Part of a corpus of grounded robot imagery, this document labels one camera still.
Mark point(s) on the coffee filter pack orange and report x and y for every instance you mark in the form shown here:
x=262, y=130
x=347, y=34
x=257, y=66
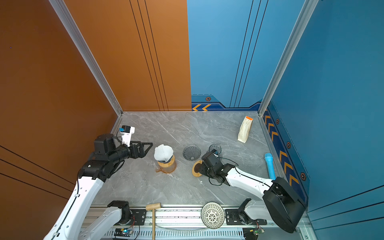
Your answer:
x=245, y=129

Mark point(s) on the left green circuit board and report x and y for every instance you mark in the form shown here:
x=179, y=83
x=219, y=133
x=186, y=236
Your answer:
x=125, y=232

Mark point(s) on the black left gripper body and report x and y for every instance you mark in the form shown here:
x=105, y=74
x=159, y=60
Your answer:
x=133, y=154

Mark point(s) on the grey glass pitcher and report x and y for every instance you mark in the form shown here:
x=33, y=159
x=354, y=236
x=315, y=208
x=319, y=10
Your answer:
x=215, y=148

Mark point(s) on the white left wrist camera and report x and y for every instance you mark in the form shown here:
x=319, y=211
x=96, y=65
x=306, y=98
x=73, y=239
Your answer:
x=126, y=134

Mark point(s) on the grey glass dripper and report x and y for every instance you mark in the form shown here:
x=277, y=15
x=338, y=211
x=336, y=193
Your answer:
x=191, y=153

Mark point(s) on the green circuit board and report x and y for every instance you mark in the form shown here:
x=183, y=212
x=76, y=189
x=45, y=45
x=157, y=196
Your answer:
x=125, y=232
x=252, y=233

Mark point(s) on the right aluminium corner post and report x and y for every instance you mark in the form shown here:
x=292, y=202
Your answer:
x=295, y=36

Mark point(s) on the right green circuit board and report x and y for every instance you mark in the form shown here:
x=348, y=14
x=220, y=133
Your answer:
x=252, y=233

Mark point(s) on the orange glass carafe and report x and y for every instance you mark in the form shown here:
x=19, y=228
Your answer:
x=166, y=170

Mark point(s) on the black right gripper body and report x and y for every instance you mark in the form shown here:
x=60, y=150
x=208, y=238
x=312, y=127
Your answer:
x=204, y=170

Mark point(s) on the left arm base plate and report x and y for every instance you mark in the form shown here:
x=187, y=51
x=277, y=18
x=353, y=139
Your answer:
x=137, y=218

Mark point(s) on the wooden mallet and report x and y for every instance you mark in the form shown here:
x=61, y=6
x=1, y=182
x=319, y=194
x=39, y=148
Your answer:
x=153, y=208

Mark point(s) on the light blue cylinder roll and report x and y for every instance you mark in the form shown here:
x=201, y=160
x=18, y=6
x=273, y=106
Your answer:
x=270, y=165

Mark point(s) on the left aluminium corner post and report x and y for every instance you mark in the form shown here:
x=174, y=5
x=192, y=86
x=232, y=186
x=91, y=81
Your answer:
x=75, y=34

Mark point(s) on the white paper coffee filter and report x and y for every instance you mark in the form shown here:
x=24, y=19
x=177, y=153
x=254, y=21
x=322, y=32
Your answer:
x=163, y=154

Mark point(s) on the aluminium corner post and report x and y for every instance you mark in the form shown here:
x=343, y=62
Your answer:
x=295, y=36
x=75, y=34

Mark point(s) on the white woven trivet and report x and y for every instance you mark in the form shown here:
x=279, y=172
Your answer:
x=213, y=215

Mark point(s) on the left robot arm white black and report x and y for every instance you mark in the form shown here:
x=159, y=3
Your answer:
x=105, y=161

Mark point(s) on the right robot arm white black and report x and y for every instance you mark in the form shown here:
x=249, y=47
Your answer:
x=283, y=205

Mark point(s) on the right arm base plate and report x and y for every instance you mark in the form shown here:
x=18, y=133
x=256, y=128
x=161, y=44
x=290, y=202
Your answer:
x=233, y=218

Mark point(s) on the wooden ring holder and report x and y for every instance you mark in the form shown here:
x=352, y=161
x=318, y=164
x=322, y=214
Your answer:
x=168, y=164
x=196, y=169

